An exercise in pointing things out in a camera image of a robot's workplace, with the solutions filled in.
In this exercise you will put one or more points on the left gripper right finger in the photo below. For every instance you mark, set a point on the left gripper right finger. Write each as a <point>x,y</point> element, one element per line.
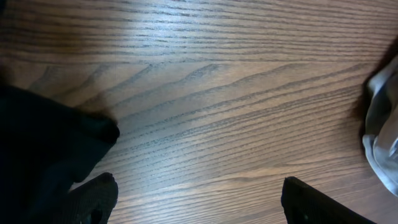
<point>303,204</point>

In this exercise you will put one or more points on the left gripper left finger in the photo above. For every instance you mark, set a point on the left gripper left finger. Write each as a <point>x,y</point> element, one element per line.
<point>90,203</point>

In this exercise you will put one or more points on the beige khaki shorts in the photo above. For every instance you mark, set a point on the beige khaki shorts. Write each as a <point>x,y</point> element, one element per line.
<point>380,135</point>

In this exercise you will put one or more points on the black t-shirt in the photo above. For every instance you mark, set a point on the black t-shirt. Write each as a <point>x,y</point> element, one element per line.
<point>47,150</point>

